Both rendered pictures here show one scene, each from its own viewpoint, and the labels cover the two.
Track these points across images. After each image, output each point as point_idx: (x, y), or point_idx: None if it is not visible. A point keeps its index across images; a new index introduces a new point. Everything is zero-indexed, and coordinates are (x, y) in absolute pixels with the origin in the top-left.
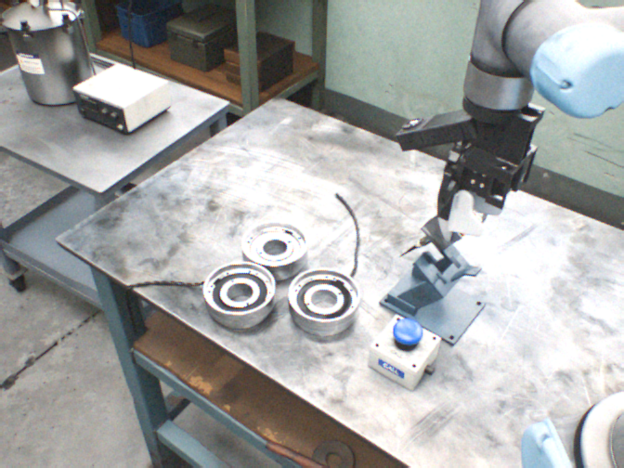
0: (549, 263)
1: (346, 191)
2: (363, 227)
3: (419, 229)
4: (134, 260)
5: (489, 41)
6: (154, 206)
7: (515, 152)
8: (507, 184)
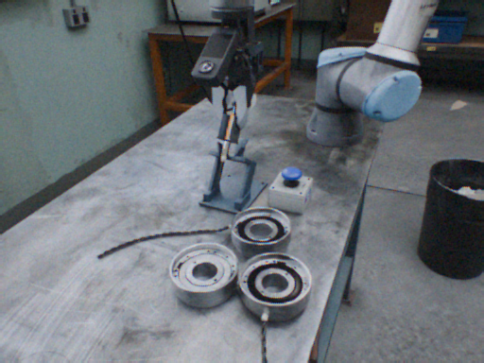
0: (182, 156)
1: (93, 251)
2: (149, 233)
3: (152, 205)
4: None
5: None
6: None
7: (252, 32)
8: (262, 50)
